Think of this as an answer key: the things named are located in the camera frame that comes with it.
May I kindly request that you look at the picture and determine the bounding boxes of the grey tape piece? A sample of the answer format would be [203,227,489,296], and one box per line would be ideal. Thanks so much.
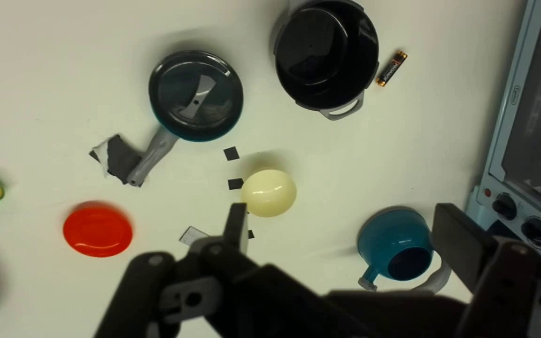
[177,223,211,247]

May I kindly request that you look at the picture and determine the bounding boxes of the black toy pot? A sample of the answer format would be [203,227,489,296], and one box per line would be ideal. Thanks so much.
[271,0,382,122]

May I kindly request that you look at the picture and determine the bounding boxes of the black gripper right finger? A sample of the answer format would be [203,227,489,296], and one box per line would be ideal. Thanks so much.
[434,202,541,338]

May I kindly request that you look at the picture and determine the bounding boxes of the cream bowl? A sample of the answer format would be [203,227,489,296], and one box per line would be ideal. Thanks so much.
[239,167,299,219]

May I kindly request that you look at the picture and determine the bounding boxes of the crumpled dark grey tape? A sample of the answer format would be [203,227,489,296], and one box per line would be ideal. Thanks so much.
[89,131,145,184]

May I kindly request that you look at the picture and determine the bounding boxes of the teal frying pan grey handle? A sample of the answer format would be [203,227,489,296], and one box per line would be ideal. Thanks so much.
[126,50,247,187]

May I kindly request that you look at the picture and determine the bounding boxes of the small battery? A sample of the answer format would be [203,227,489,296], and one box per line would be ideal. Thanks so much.
[374,48,410,88]

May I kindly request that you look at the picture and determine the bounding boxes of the red round disc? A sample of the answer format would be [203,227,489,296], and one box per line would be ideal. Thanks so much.
[62,201,136,259]

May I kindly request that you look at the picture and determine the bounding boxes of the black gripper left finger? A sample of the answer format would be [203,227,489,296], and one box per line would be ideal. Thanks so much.
[94,202,348,338]

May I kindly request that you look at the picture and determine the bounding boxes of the teal pot grey handles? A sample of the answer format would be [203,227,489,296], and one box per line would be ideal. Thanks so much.
[355,204,455,296]

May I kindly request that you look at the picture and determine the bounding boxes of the light blue toy oven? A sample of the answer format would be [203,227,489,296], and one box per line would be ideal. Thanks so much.
[464,0,541,266]

